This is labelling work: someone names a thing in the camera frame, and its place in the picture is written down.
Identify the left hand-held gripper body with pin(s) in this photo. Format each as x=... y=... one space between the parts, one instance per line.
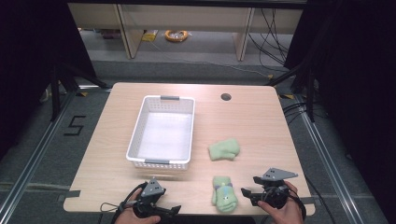
x=152 y=187

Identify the green mitten with face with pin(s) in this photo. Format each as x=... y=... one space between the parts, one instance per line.
x=224 y=196

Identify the white plastic basket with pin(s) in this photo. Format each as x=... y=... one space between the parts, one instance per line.
x=162 y=137

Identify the plain green mitten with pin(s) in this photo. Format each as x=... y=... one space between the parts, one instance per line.
x=224 y=150

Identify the grey tape piece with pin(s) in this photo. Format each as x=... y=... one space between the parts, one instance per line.
x=73 y=193
x=308 y=200

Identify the black curtain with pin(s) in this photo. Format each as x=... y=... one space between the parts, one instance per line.
x=358 y=77
x=31 y=62

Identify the black metal stand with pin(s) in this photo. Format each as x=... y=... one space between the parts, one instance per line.
x=309 y=93
x=56 y=93

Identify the person's right hand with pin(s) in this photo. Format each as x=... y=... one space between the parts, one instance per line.
x=288 y=211

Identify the yellow black floor tape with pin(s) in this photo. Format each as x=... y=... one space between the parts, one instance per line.
x=82 y=93
x=286 y=96

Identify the yellow packet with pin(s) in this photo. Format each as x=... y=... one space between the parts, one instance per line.
x=149 y=36

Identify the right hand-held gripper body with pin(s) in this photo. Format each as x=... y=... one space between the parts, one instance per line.
x=275 y=186

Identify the metal floor rail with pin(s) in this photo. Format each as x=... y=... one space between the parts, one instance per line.
x=37 y=149
x=330 y=161

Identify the person's left hand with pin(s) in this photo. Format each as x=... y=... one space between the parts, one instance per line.
x=132 y=217

